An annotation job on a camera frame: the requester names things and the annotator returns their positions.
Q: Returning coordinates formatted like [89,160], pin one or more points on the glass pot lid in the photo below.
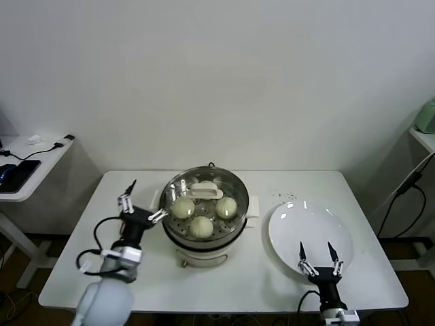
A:
[205,192]

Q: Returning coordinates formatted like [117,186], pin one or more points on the white round plate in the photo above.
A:
[306,231]

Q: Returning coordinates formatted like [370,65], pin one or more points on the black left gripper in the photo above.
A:
[136,224]

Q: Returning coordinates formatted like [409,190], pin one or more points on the white steamed baozi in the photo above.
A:
[205,183]
[183,208]
[226,208]
[201,227]

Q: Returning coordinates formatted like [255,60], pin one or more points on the white side desk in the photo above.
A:
[47,169]

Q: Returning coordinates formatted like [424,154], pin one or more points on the green appliance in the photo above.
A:
[426,117]

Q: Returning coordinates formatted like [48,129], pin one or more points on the black smartphone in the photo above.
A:
[23,173]

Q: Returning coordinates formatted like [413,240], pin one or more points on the steel steamer basket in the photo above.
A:
[233,231]

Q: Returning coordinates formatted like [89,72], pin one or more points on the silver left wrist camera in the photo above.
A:
[125,256]

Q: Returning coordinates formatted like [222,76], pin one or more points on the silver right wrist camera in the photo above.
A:
[346,317]

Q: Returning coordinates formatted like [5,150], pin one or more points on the small white object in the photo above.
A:
[35,138]

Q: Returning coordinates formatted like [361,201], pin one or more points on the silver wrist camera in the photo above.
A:
[346,317]
[125,256]

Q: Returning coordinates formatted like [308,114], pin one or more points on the white electric cooker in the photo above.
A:
[204,258]

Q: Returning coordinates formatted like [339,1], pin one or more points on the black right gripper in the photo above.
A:
[326,276]

